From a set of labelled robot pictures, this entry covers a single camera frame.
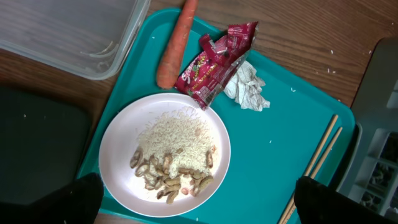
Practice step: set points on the wooden chopstick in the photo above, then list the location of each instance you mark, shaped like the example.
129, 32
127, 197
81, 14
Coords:
326, 152
311, 163

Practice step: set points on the rice pile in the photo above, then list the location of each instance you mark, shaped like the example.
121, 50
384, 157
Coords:
181, 135

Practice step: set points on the black tray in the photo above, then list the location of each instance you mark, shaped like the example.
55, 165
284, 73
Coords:
42, 143

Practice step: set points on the clear plastic bin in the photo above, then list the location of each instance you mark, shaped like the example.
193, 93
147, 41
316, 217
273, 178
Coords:
88, 38

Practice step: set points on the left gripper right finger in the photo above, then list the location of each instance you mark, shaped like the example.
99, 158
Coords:
318, 204

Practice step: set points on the red snack wrapper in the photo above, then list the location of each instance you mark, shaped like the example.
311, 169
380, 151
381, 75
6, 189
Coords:
211, 70

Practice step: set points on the crumpled white tissue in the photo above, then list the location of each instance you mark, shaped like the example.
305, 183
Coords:
245, 88

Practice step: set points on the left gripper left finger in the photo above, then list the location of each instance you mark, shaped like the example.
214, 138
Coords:
77, 202

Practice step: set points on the grey dishwasher rack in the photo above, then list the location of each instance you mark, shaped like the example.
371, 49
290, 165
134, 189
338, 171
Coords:
370, 163

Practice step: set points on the pink plate with food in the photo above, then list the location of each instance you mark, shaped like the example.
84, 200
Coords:
119, 143

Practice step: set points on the teal serving tray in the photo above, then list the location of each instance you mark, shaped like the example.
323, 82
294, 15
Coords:
270, 149

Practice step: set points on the orange carrot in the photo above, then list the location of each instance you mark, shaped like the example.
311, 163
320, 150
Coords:
170, 63

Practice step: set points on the peanuts pile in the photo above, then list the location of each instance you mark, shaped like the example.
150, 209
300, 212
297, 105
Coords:
159, 178

